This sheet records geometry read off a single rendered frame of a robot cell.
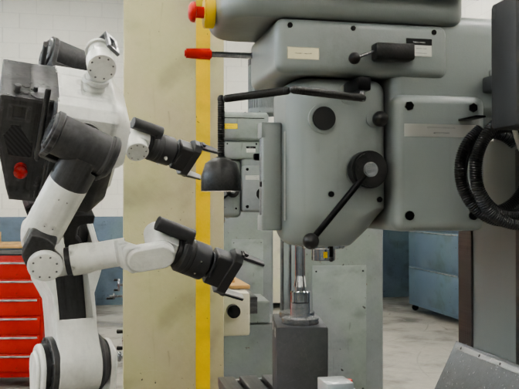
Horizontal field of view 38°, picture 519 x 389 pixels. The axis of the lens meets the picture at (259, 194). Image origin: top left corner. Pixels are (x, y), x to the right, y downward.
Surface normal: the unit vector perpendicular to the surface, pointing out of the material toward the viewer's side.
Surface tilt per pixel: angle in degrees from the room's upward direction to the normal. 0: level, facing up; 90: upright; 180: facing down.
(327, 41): 90
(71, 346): 60
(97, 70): 123
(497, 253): 90
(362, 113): 90
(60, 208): 116
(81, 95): 34
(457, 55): 90
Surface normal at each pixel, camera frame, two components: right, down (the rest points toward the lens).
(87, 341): 0.43, -0.50
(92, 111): 0.37, -0.26
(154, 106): 0.22, -0.01
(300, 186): -0.46, -0.01
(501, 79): -0.98, 0.00
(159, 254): 0.21, 0.44
